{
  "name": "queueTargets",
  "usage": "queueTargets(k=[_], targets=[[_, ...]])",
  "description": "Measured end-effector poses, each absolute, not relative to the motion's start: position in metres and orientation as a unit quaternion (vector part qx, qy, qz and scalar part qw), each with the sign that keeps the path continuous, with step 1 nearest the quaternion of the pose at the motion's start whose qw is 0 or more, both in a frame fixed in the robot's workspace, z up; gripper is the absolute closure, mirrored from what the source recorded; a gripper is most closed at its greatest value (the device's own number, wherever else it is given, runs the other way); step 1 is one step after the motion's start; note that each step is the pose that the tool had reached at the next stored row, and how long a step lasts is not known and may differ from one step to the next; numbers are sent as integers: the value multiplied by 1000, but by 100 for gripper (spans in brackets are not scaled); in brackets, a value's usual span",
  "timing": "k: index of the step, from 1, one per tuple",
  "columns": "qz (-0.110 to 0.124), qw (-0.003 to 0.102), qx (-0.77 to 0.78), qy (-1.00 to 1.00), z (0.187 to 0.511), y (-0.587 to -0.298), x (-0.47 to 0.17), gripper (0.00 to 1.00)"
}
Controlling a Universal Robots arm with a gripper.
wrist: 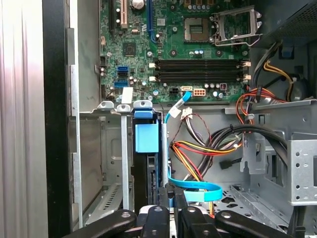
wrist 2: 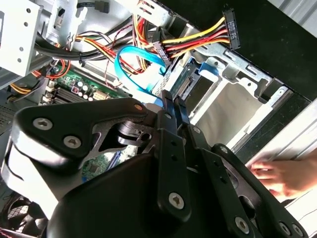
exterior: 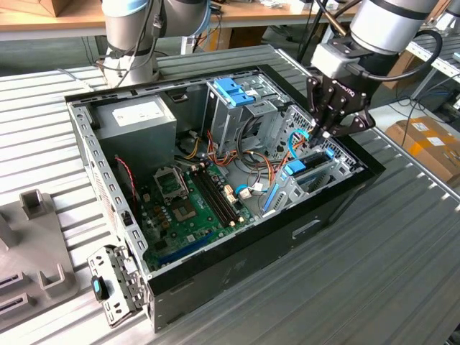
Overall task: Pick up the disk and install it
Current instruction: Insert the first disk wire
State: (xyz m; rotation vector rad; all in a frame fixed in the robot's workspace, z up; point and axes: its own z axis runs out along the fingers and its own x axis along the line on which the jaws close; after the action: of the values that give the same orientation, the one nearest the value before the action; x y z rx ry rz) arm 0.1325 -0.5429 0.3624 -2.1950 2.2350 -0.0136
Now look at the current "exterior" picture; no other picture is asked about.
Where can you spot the wooden desk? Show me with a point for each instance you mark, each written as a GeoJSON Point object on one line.
{"type": "Point", "coordinates": [36, 18]}

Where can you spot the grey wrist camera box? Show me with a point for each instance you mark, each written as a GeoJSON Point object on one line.
{"type": "Point", "coordinates": [330, 59]}

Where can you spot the green motherboard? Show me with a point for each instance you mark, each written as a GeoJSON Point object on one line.
{"type": "Point", "coordinates": [201, 233]}

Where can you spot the black PC case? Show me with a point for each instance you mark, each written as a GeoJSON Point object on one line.
{"type": "Point", "coordinates": [251, 251]}

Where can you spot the tall grey disk bay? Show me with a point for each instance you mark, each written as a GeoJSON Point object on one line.
{"type": "Point", "coordinates": [224, 122]}

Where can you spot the cardboard box with labels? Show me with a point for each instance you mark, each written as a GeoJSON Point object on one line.
{"type": "Point", "coordinates": [424, 143]}

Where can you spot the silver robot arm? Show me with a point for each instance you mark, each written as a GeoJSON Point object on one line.
{"type": "Point", "coordinates": [388, 21]}

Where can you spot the blue black latch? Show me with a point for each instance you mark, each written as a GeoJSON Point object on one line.
{"type": "Point", "coordinates": [97, 287]}

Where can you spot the blue plastic drive carrier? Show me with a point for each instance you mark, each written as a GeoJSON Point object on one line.
{"type": "Point", "coordinates": [224, 88]}

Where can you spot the black RAM slot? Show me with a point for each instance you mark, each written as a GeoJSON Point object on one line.
{"type": "Point", "coordinates": [213, 198]}
{"type": "Point", "coordinates": [217, 196]}
{"type": "Point", "coordinates": [209, 200]}
{"type": "Point", "coordinates": [221, 194]}

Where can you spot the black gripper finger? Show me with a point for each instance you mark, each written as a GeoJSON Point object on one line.
{"type": "Point", "coordinates": [321, 104]}
{"type": "Point", "coordinates": [364, 122]}

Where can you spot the grey parts rack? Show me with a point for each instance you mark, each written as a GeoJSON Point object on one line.
{"type": "Point", "coordinates": [32, 248]}

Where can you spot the metal slat side table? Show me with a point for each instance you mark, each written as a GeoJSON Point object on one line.
{"type": "Point", "coordinates": [445, 66]}

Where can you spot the low grey disk bay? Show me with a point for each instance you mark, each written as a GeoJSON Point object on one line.
{"type": "Point", "coordinates": [291, 196]}

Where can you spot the hard disk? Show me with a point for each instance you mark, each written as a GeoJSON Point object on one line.
{"type": "Point", "coordinates": [296, 167]}

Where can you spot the plain cardboard box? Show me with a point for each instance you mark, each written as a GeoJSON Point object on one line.
{"type": "Point", "coordinates": [244, 37]}

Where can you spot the black tripod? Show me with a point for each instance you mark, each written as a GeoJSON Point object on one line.
{"type": "Point", "coordinates": [312, 25]}

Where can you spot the grey expansion bracket retainer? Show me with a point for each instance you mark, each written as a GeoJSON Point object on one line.
{"type": "Point", "coordinates": [118, 287]}

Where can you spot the blue expansion slot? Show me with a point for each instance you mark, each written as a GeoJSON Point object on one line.
{"type": "Point", "coordinates": [187, 248]}

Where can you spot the grey power supply unit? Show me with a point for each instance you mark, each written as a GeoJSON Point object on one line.
{"type": "Point", "coordinates": [136, 136]}

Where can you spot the locking lever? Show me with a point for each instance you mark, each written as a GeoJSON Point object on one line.
{"type": "Point", "coordinates": [185, 183]}

